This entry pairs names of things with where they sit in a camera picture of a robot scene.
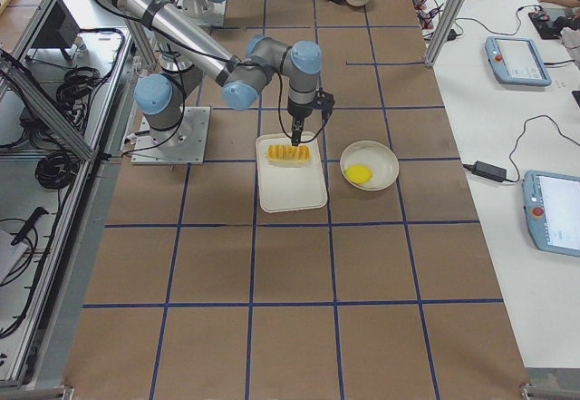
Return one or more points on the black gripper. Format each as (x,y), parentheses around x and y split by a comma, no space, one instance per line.
(297,112)

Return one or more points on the orange striped bread roll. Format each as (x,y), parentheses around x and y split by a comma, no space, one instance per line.
(286,154)

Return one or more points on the white rectangular tray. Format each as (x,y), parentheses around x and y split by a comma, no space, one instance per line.
(288,186)

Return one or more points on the yellow lemon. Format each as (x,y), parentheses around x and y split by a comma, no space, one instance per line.
(358,174)

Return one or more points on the white shallow bowl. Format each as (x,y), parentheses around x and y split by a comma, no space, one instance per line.
(378,157)

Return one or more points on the black power adapter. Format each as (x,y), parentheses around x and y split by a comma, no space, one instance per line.
(489,171)

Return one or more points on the far teach pendant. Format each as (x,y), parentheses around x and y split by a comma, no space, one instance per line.
(516,61)

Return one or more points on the teach pendant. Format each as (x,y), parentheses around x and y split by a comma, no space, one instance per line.
(551,204)
(516,61)

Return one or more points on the black monitor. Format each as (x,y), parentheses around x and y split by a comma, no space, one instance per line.
(59,31)

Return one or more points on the near teach pendant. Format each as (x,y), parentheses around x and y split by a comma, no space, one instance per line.
(551,204)

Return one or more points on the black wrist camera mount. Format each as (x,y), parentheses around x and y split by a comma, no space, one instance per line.
(324,102)

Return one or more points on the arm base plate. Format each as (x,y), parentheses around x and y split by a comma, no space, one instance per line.
(204,12)
(178,146)

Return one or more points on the aluminium frame post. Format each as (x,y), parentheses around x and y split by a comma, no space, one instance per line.
(441,33)

